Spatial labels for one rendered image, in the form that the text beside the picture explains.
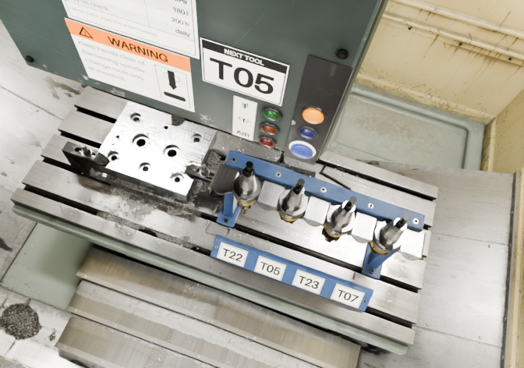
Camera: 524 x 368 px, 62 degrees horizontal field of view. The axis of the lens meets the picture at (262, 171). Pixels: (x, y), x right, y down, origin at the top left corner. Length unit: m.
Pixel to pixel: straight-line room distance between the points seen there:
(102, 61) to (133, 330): 0.96
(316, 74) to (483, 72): 1.47
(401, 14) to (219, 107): 1.24
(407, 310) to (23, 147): 1.38
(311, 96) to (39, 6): 0.33
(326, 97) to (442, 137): 1.57
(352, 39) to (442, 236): 1.22
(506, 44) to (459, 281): 0.84
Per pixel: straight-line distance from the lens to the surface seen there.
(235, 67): 0.49
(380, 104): 2.01
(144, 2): 0.48
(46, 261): 1.66
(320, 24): 0.41
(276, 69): 0.47
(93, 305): 1.47
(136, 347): 1.41
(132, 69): 0.58
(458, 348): 1.47
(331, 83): 0.46
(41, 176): 1.45
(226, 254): 1.22
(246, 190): 0.95
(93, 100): 1.55
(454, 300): 1.51
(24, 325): 1.58
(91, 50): 0.60
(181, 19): 0.47
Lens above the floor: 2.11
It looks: 62 degrees down
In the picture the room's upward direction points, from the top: 10 degrees clockwise
